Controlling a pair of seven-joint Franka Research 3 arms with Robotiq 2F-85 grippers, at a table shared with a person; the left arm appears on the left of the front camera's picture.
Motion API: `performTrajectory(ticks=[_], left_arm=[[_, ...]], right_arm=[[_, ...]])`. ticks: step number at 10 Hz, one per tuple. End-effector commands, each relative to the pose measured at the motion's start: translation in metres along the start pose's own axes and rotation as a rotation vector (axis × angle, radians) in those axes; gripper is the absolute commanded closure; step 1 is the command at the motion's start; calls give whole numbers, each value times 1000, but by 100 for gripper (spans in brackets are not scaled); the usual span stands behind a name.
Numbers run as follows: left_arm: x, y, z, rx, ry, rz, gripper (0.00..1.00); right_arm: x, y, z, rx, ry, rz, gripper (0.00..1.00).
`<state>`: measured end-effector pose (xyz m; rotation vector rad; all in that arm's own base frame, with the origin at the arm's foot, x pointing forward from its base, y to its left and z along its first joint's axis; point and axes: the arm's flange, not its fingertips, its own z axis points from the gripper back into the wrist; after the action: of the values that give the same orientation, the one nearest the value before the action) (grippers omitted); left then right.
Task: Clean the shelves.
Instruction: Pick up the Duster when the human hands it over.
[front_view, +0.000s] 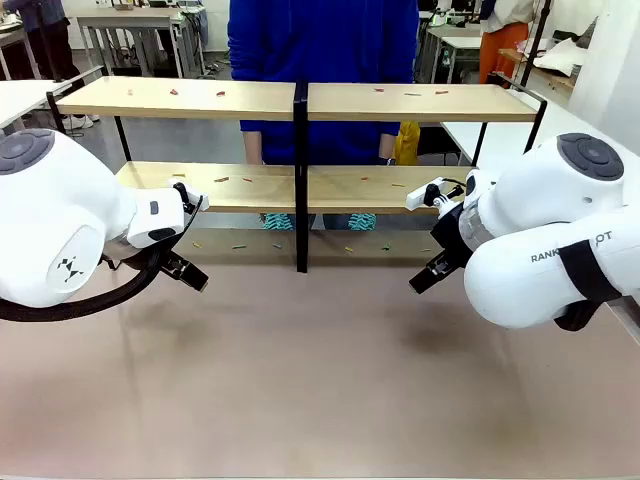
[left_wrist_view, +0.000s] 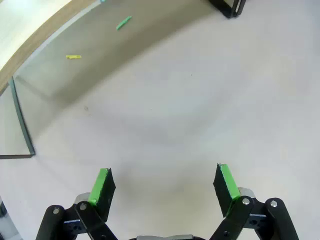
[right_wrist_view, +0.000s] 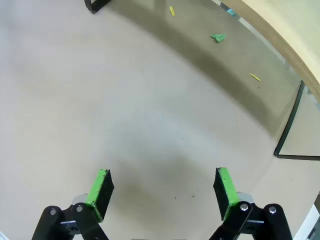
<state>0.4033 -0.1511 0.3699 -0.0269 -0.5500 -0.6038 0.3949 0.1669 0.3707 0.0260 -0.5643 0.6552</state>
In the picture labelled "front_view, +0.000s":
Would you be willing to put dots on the grey background table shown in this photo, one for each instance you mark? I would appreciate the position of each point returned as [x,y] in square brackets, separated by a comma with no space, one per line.
[130,22]

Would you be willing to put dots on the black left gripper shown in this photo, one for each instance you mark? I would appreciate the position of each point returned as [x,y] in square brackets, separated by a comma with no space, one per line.
[159,257]

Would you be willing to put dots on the white crumpled sheet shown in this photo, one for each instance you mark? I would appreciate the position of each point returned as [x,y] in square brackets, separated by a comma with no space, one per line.
[560,55]

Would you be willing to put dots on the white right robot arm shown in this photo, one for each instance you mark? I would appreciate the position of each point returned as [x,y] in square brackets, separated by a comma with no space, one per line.
[540,210]

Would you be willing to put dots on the person's left forearm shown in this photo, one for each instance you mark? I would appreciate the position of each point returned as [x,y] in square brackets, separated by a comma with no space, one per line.
[386,147]

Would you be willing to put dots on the wooden two-tier shelf rack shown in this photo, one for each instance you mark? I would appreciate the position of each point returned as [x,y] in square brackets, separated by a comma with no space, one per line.
[175,102]
[415,105]

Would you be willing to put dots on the person's right forearm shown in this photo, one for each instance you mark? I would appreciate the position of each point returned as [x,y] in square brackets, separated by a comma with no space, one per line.
[253,147]

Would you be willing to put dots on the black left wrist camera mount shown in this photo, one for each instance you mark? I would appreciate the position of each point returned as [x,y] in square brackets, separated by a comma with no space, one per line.
[184,197]

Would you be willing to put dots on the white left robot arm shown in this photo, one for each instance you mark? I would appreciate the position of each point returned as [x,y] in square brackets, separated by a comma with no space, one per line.
[60,215]

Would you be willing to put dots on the black tripod pole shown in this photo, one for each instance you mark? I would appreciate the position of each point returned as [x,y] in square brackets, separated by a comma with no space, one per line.
[536,35]

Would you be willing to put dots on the bystander in orange trousers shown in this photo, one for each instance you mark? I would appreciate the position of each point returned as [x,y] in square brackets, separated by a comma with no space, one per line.
[502,47]

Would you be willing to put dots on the white background desk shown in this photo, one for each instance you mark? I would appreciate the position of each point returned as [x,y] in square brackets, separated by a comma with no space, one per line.
[457,42]

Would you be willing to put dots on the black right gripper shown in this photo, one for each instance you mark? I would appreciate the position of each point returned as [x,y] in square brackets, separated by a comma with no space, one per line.
[452,232]

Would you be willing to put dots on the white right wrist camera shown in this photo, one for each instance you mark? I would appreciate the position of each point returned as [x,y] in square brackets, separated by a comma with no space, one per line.
[425,196]

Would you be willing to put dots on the person in blue sweater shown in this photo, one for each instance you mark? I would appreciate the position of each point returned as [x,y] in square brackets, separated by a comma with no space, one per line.
[320,45]

